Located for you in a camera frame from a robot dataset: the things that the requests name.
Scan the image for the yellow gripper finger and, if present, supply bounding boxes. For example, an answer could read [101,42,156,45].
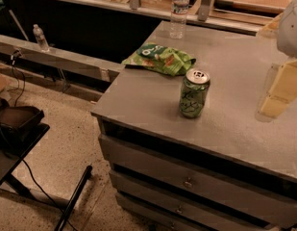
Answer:
[259,59,297,117]

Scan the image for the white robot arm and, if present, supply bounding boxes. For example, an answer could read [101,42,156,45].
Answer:
[259,0,297,117]

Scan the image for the green soda can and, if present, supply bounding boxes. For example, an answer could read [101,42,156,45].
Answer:
[179,68,210,118]

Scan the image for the grey drawer cabinet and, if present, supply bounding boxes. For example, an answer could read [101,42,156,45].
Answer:
[90,20,297,231]

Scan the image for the top grey drawer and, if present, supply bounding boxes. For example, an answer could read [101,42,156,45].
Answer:
[99,135,297,230]

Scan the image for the grey drawer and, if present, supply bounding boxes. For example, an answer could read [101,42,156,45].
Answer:
[110,170,265,231]
[116,192,203,231]
[99,135,297,230]

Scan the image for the clear water bottle on table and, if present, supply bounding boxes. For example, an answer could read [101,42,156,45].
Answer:
[169,0,189,39]

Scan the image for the green chip bag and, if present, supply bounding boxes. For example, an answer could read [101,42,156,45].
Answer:
[122,42,196,76]

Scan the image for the middle grey drawer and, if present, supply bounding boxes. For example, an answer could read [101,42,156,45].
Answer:
[110,170,265,231]

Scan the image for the bottom grey drawer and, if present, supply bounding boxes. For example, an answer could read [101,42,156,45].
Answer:
[116,192,203,231]

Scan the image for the grey metal ledge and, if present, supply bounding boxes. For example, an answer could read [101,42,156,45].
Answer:
[0,35,124,82]

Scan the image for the small water bottle on ledge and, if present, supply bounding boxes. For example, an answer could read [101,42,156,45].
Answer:
[33,24,50,52]

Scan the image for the black box on side table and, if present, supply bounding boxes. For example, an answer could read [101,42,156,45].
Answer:
[0,98,44,146]

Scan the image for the black side table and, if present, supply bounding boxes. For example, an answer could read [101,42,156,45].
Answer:
[0,122,94,231]

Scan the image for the grey metal rail frame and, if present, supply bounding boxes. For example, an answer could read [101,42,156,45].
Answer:
[0,0,262,37]

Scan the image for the black cable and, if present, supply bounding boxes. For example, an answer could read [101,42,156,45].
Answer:
[0,50,79,231]

